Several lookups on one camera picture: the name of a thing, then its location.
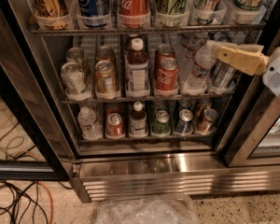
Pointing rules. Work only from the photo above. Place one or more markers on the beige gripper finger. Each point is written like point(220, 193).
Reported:
point(248, 59)

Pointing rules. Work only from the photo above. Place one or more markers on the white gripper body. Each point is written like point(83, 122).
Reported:
point(277, 74)

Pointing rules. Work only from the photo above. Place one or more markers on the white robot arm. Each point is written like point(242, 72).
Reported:
point(250, 60)

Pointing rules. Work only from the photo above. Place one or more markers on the silver slim can front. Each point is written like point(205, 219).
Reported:
point(223, 75)

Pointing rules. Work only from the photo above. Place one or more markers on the silver slim can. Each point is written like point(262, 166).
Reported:
point(221, 38)
point(223, 75)

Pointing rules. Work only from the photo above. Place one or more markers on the silver slim can rear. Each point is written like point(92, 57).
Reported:
point(221, 38)

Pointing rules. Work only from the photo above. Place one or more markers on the clear water bottle middle shelf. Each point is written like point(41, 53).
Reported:
point(204, 60)

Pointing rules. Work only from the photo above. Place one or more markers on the right glass fridge door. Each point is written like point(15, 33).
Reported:
point(257, 142)

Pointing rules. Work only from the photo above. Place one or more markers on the glass fridge door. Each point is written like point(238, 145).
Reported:
point(32, 143)
point(257, 142)

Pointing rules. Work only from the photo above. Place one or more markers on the brown can bottom shelf rear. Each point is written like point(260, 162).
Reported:
point(201, 105)

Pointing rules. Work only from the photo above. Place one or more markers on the brown can shelf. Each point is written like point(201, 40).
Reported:
point(201, 105)
point(206, 121)

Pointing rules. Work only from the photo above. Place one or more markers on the brown can bottom shelf front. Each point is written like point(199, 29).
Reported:
point(206, 121)

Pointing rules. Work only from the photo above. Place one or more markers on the blue can bottom shelf rear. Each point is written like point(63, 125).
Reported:
point(184, 104)

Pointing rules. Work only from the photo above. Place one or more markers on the blue can shelf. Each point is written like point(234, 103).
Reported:
point(184, 104)
point(183, 123)

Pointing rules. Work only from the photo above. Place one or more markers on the red coke can middle front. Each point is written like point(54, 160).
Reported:
point(166, 75)

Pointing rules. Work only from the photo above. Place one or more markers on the red coke can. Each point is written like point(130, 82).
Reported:
point(164, 51)
point(166, 75)

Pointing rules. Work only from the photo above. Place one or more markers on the red coke can middle rear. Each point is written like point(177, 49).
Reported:
point(164, 51)

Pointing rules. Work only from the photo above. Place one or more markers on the blue can bottom shelf front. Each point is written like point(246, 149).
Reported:
point(183, 123)

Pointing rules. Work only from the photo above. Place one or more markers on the green can bottom shelf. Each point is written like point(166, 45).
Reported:
point(161, 122)

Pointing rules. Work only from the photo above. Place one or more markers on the iced tea bottle middle shelf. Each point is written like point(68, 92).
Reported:
point(137, 67)

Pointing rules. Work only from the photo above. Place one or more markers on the iced tea bottle shelf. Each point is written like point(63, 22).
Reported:
point(138, 120)
point(137, 67)

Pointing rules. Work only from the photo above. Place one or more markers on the stainless steel fridge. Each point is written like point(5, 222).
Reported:
point(127, 168)

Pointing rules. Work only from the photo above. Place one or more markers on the red coca-cola can top shelf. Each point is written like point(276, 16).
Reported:
point(133, 0)

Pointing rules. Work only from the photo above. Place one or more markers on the iced tea bottle bottom shelf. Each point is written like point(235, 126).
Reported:
point(138, 120)

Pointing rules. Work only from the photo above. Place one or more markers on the gold can middle shelf rear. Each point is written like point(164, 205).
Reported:
point(105, 53)

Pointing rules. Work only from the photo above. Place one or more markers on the gold can shelf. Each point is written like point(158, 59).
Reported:
point(105, 53)
point(106, 77)

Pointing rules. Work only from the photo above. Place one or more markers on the gold can middle shelf front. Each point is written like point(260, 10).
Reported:
point(106, 77)

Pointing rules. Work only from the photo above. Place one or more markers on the red can bottom shelf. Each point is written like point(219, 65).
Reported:
point(114, 124)

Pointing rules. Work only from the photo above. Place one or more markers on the blue pepsi can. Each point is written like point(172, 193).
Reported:
point(93, 0)

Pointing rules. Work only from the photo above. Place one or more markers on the water bottle bottom shelf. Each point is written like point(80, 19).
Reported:
point(86, 119)

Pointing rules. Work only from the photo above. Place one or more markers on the white can middle shelf rear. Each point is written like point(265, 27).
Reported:
point(76, 54)

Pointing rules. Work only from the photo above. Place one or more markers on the white can shelf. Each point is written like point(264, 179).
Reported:
point(73, 78)
point(76, 54)

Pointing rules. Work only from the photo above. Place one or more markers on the white can middle shelf front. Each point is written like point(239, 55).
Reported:
point(73, 78)

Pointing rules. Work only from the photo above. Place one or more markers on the yellow orange can top shelf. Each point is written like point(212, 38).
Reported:
point(51, 8)

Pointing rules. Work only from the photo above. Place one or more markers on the left glass fridge door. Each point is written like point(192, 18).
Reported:
point(32, 143)

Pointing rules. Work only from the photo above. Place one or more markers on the clear plastic bag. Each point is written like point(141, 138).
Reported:
point(153, 209)

